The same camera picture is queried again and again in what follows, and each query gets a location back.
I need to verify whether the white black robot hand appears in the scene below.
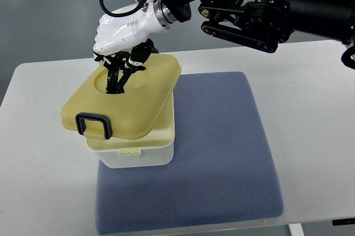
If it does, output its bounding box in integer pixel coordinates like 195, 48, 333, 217
92, 0, 175, 75

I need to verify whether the yellow storage box lid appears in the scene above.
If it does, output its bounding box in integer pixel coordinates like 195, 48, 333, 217
61, 54, 181, 140

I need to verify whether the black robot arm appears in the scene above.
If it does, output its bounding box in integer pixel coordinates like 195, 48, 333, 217
108, 0, 354, 68

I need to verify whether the white storage box body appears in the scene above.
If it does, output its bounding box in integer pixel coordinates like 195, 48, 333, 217
87, 96, 175, 169

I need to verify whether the blue fabric cushion mat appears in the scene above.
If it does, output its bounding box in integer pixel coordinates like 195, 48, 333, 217
95, 72, 283, 235

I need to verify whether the white table leg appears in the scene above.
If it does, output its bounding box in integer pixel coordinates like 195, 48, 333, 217
288, 223, 305, 236

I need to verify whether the black bracket under table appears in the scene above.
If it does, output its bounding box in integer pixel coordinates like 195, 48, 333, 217
332, 218, 355, 226

